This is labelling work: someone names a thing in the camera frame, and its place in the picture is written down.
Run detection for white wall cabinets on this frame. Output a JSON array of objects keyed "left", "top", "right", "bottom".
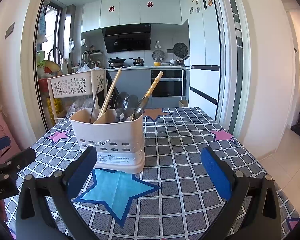
[{"left": 81, "top": 0, "right": 183, "bottom": 33}]

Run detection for group of fridge magnets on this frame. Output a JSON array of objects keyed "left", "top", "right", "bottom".
[{"left": 189, "top": 0, "right": 213, "bottom": 15}]

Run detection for round metal steamer rack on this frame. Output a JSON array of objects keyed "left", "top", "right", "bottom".
[{"left": 152, "top": 50, "right": 165, "bottom": 62}]

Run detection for grey wall switch plate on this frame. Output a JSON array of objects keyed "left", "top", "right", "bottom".
[{"left": 4, "top": 22, "right": 15, "bottom": 40}]

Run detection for checked star print tablecloth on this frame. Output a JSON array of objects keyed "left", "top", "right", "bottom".
[{"left": 4, "top": 107, "right": 300, "bottom": 240}]

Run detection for white plastic bag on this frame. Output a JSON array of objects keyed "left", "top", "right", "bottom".
[{"left": 76, "top": 64, "right": 100, "bottom": 73}]

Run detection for white plastic utensil holder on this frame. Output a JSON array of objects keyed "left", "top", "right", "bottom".
[{"left": 69, "top": 107, "right": 146, "bottom": 174}]

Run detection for yellow oil bottle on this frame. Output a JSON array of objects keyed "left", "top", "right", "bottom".
[{"left": 46, "top": 97, "right": 65, "bottom": 120}]

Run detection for steel pot with lid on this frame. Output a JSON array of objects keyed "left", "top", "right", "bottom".
[{"left": 129, "top": 57, "right": 145, "bottom": 66}]

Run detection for black frying pan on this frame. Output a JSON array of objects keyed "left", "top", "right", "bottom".
[{"left": 107, "top": 57, "right": 126, "bottom": 68}]

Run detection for black chopstick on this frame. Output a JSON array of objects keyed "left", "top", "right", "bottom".
[{"left": 88, "top": 87, "right": 100, "bottom": 123}]

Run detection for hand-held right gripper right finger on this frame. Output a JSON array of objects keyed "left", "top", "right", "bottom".
[{"left": 201, "top": 146, "right": 282, "bottom": 240}]

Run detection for hanging pale blue bag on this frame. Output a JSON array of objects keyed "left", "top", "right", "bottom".
[{"left": 37, "top": 11, "right": 48, "bottom": 43}]

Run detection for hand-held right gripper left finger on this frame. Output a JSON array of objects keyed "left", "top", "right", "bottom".
[{"left": 15, "top": 146, "right": 98, "bottom": 240}]

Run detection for round black grill rack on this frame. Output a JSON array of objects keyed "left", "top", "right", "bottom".
[{"left": 173, "top": 42, "right": 188, "bottom": 57}]

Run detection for metal countertop rack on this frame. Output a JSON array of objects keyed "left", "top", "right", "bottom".
[{"left": 81, "top": 51, "right": 104, "bottom": 68}]

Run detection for black built-in oven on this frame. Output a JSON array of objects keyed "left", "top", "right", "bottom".
[{"left": 151, "top": 69, "right": 184, "bottom": 98}]

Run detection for black range hood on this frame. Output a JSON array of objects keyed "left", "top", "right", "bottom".
[{"left": 101, "top": 23, "right": 151, "bottom": 54}]

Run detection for green plastic basin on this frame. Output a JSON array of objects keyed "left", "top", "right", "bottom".
[{"left": 36, "top": 50, "right": 62, "bottom": 79}]

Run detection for pink cardboard box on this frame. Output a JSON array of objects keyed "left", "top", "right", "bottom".
[{"left": 0, "top": 111, "right": 22, "bottom": 155}]

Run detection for white perforated trolley basket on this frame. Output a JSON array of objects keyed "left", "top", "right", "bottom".
[{"left": 47, "top": 69, "right": 107, "bottom": 124}]

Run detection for white refrigerator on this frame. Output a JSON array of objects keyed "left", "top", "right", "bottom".
[{"left": 180, "top": 0, "right": 220, "bottom": 120}]

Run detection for curved kitchen faucet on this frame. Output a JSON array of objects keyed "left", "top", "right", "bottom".
[{"left": 48, "top": 47, "right": 63, "bottom": 64}]

